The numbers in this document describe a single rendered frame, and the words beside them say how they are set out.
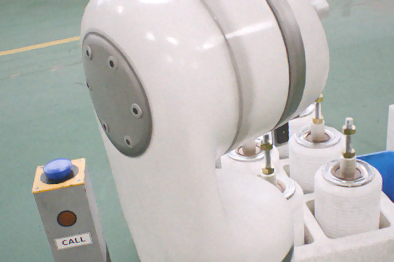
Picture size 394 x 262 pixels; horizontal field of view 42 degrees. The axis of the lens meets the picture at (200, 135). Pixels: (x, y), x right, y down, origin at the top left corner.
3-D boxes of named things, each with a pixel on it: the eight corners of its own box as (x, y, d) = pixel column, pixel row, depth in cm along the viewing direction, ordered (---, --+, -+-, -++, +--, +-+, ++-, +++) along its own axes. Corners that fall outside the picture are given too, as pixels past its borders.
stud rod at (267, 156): (272, 182, 72) (269, 135, 69) (265, 182, 73) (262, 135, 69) (272, 178, 73) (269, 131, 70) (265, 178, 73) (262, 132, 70)
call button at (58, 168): (74, 181, 70) (70, 168, 69) (44, 187, 70) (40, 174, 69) (75, 166, 74) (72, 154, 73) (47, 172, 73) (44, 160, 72)
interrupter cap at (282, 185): (282, 171, 78) (282, 168, 77) (305, 198, 71) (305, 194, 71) (236, 183, 76) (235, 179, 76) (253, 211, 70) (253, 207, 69)
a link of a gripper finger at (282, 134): (273, 106, 64) (274, 141, 66) (285, 114, 62) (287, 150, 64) (282, 103, 65) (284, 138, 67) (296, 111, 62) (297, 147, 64)
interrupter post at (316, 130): (325, 141, 84) (325, 124, 83) (311, 142, 84) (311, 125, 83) (323, 134, 86) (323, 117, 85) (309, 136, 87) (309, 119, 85)
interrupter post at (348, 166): (347, 181, 74) (348, 162, 72) (335, 174, 75) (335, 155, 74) (359, 175, 75) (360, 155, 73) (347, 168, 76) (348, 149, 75)
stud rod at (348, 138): (348, 167, 74) (349, 120, 70) (343, 165, 74) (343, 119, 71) (353, 165, 74) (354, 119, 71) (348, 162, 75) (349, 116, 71)
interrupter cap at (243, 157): (220, 162, 82) (220, 158, 82) (233, 139, 89) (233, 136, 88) (266, 165, 80) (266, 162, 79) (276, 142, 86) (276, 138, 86)
